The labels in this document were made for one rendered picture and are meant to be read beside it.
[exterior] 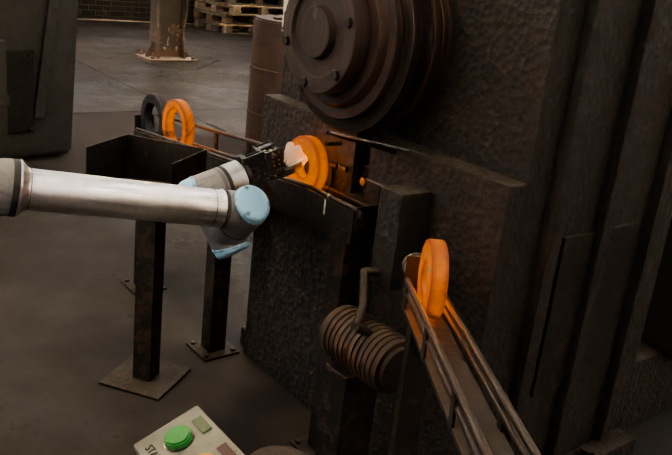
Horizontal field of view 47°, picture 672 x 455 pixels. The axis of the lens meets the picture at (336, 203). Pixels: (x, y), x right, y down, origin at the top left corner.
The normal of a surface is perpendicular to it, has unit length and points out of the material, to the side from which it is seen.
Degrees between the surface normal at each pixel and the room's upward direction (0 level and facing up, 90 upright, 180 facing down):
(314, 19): 90
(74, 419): 1
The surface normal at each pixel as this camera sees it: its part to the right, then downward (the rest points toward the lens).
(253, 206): 0.55, -0.40
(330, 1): -0.79, 0.10
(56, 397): 0.11, -0.95
